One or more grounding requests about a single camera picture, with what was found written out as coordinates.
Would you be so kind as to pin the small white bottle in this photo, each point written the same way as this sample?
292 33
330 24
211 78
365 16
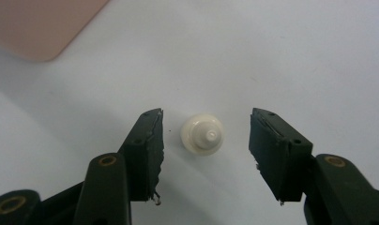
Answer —
201 134

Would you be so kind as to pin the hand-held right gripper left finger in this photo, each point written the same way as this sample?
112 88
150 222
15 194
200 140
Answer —
144 162

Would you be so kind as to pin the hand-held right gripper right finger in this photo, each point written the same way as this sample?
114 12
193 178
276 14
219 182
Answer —
281 162

